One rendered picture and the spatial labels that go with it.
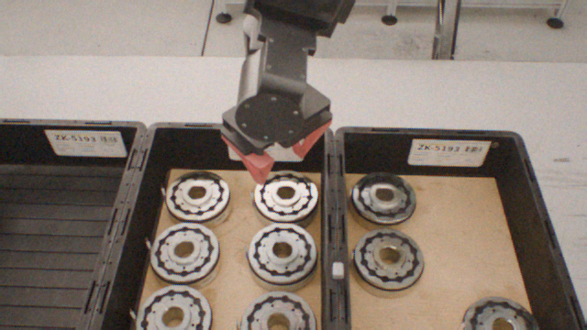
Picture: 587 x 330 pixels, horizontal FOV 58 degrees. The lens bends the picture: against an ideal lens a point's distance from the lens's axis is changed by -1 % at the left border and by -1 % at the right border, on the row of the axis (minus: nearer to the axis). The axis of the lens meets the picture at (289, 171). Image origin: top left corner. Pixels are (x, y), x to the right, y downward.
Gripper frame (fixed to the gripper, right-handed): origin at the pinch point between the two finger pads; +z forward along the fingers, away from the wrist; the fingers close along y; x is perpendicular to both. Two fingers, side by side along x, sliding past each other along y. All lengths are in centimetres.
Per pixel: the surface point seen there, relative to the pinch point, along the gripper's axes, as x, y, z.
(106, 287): 7.9, -22.5, 13.5
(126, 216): 15.6, -15.0, 13.2
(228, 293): 1.3, -9.1, 23.1
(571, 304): -32.9, 19.7, 14.0
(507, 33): 60, 198, 110
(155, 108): 56, 10, 37
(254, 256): 2.3, -3.3, 20.4
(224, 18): 160, 101, 108
